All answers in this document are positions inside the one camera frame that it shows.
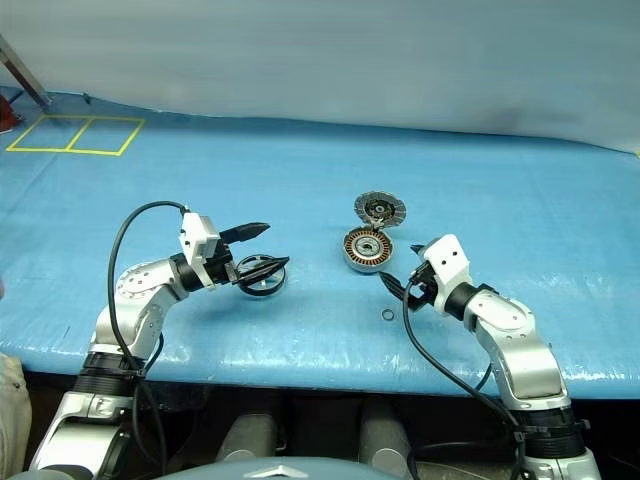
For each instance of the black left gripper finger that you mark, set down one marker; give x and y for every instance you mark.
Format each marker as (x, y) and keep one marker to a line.
(245, 231)
(260, 270)

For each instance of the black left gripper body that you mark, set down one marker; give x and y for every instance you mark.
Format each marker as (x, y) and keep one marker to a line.
(217, 265)

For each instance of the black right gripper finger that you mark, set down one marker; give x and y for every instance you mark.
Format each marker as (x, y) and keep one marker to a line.
(394, 285)
(417, 249)

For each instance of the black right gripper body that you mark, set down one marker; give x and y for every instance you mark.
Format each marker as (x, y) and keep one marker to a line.
(424, 290)

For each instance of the black rimmed silver spoked rotor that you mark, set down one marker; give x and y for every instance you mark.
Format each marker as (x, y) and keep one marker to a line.
(270, 289)

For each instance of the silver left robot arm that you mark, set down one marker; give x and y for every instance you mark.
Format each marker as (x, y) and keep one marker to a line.
(145, 285)

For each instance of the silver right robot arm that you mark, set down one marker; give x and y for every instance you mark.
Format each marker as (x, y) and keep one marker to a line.
(520, 340)

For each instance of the motor stator with copper coils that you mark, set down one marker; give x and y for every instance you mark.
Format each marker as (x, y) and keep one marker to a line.
(367, 247)

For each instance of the motor cover with circuit board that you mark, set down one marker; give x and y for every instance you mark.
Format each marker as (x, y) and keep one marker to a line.
(380, 207)

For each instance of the blue table cover sheet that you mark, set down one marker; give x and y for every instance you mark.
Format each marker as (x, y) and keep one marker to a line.
(300, 165)

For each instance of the dark grey rounded cylinder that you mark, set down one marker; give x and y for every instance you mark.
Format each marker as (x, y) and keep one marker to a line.
(385, 435)
(247, 435)

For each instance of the yellow tape squares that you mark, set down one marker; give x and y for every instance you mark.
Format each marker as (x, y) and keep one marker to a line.
(80, 134)

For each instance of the blue-grey robot torso cover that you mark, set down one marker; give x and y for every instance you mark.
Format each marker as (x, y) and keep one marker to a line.
(210, 472)

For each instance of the bystander in beige clothing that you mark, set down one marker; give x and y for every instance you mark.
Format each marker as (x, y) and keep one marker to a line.
(12, 410)

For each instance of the red stand base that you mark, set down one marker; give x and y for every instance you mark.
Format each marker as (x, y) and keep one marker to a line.
(7, 117)

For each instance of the grey metal stand pole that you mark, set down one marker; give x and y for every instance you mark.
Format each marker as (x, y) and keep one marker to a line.
(22, 70)

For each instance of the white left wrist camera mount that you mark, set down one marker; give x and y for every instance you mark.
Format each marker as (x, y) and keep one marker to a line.
(197, 235)

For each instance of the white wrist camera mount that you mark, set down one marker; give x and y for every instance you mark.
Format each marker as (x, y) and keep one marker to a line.
(197, 235)
(450, 265)

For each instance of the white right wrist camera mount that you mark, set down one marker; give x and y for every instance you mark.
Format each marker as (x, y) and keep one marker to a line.
(450, 265)

